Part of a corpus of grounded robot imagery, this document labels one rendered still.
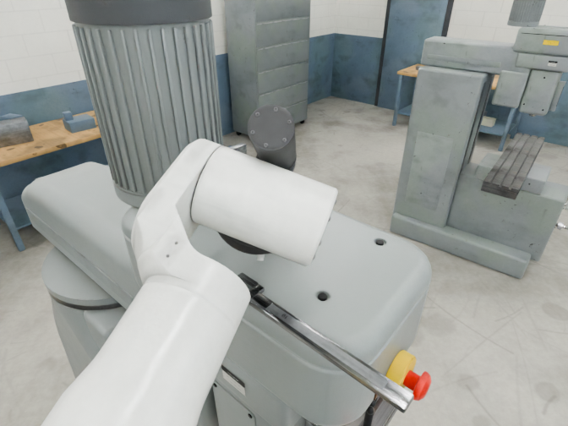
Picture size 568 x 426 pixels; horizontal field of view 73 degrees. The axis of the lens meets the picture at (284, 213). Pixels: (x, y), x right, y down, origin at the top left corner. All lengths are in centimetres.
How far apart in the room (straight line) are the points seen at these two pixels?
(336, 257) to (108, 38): 42
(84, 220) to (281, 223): 74
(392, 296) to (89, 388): 37
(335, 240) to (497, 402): 243
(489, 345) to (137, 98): 293
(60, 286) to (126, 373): 92
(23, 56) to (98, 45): 419
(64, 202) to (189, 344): 87
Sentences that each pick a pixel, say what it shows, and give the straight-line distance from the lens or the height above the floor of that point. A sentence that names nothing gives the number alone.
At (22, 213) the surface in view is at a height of 23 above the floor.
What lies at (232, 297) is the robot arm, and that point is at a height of 206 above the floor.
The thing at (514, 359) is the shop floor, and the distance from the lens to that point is 319.
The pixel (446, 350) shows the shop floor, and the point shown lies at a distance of 305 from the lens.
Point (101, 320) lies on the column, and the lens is 104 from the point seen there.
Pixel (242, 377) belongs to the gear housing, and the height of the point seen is 171.
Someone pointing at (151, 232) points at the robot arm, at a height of 209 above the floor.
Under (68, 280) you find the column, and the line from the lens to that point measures 114.
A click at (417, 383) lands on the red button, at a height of 178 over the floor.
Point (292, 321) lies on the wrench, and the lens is 44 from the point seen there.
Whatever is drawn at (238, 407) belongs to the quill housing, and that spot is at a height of 156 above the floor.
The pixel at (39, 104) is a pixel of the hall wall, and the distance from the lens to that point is 487.
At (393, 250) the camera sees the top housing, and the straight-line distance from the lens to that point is 57.
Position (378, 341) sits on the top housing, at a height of 188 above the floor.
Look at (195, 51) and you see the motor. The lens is 61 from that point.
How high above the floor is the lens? 223
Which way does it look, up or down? 32 degrees down
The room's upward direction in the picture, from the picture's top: straight up
